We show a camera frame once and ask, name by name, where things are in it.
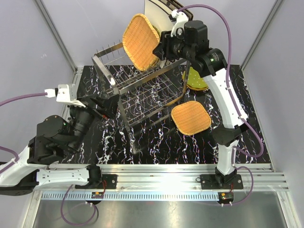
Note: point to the green polka dot plate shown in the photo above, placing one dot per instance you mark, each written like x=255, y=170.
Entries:
x=195, y=80

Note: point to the aluminium mounting rail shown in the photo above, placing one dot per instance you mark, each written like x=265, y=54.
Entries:
x=166, y=183

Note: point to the orange polka dot plate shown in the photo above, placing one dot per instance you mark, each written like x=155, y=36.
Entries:
x=194, y=88

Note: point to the woven wicker tray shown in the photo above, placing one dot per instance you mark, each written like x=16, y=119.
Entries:
x=139, y=40
x=191, y=118

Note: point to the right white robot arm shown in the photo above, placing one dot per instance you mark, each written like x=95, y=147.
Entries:
x=191, y=43

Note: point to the cream black-rimmed square plate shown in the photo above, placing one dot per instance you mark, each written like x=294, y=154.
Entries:
x=158, y=14

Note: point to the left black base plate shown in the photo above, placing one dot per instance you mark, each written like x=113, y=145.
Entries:
x=107, y=181

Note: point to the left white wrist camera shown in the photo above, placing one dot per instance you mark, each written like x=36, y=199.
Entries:
x=66, y=94

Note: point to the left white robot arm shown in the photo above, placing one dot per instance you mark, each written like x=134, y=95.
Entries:
x=55, y=139

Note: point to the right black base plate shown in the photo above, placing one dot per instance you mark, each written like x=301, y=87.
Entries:
x=209, y=182

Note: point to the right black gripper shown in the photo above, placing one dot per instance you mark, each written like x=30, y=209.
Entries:
x=163, y=49

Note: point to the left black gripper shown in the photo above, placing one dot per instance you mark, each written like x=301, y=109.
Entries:
x=109, y=105

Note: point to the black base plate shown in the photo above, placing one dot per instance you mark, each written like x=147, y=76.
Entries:
x=209, y=182
x=107, y=181

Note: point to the dark brown square plate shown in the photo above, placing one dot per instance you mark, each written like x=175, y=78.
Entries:
x=175, y=5

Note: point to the stainless steel dish rack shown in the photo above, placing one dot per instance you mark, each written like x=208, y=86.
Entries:
x=142, y=94

